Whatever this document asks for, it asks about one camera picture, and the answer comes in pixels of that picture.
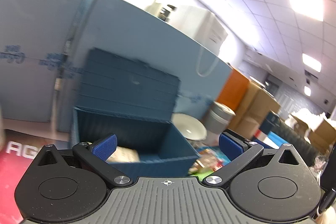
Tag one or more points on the left light blue carton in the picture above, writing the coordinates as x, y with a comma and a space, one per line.
33, 35

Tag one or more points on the right light blue carton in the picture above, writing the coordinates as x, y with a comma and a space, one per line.
119, 27

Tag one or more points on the dark blue plastic storage box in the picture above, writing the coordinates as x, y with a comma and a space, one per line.
135, 102

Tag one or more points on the red printed desk mat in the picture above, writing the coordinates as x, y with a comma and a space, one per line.
17, 153

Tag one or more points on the open cardboard box far right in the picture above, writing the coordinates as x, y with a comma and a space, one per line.
317, 130

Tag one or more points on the orange box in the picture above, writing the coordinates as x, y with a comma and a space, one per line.
233, 90

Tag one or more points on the brown cardboard box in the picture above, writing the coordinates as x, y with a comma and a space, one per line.
252, 110

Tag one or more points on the white paper bag with handle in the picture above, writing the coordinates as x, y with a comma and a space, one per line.
211, 35

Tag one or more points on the white ceramic bowl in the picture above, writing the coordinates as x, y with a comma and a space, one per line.
189, 127

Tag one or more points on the light blue carton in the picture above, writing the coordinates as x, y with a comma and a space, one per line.
33, 35
119, 27

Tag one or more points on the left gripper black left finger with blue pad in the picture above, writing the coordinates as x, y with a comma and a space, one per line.
94, 156

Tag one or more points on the beige item inside box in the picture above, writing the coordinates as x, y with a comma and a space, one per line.
122, 154

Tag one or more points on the colourful snack packets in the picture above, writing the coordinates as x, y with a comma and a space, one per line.
210, 160

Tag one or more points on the grey lidded container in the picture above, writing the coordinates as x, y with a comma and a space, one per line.
218, 117

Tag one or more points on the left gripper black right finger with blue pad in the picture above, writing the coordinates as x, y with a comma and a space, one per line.
242, 154

